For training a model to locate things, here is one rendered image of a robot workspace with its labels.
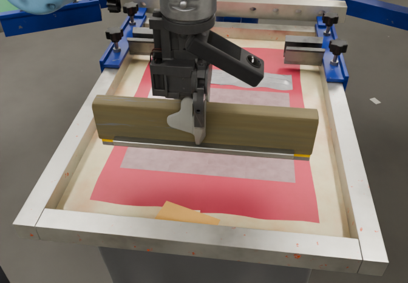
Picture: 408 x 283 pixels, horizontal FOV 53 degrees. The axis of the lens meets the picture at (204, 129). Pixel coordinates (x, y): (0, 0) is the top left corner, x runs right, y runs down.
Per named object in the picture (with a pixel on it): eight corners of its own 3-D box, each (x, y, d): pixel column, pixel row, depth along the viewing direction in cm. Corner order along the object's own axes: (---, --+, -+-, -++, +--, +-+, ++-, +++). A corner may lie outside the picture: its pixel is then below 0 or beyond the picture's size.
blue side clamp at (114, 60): (122, 85, 105) (118, 62, 100) (103, 84, 105) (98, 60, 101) (148, 33, 128) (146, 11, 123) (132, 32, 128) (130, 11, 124)
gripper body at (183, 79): (163, 73, 65) (157, 0, 58) (215, 76, 65) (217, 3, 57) (152, 101, 60) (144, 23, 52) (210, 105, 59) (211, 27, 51)
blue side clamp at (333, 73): (342, 100, 100) (349, 76, 95) (322, 99, 100) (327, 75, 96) (328, 43, 122) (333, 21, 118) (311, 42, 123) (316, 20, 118)
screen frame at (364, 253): (382, 276, 62) (389, 262, 60) (18, 238, 67) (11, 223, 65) (325, 38, 122) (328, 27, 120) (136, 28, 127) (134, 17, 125)
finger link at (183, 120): (169, 140, 67) (168, 90, 62) (205, 143, 66) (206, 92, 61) (166, 151, 64) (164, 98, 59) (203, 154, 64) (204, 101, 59)
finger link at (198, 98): (195, 116, 64) (195, 65, 60) (206, 117, 64) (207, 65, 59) (190, 132, 60) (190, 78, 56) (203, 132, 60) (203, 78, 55)
